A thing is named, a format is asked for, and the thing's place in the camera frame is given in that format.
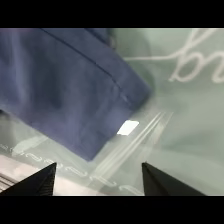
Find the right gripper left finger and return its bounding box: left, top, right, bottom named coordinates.
left=0, top=162, right=58, bottom=197

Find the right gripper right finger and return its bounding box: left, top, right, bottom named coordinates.
left=141, top=161, right=207, bottom=197

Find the blue T-shirt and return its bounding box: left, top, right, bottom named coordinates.
left=0, top=27, right=155, bottom=162

